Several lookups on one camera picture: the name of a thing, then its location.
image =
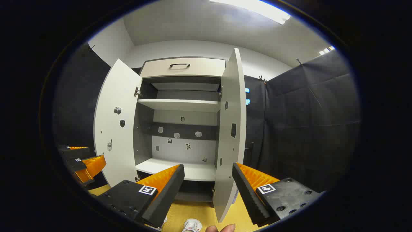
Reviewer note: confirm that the small ceiling light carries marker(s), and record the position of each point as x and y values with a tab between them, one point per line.
326	50

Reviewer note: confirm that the white cabinet shelf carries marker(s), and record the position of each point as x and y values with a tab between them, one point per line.
180	104
199	172

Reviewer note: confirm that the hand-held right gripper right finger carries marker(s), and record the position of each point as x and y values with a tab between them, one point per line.
246	196

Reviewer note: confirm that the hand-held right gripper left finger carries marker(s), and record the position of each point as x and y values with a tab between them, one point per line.
167	193

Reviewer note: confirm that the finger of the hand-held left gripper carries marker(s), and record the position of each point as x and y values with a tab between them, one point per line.
91	166
75	153

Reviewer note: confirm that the white shoe cabinet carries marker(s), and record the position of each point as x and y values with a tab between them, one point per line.
180	151

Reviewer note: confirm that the white shoe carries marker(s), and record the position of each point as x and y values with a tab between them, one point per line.
192	225

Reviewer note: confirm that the black cloth clip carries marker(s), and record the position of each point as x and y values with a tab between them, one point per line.
299	62
263	80

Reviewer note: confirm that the beige cabinet drawer front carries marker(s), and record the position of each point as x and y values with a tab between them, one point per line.
202	69

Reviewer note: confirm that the black backdrop cloth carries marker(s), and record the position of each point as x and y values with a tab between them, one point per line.
305	122
80	96

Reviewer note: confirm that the long ceiling light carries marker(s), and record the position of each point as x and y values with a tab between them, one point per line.
254	8

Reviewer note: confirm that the white cabinet door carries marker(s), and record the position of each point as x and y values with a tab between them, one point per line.
112	145
230	112

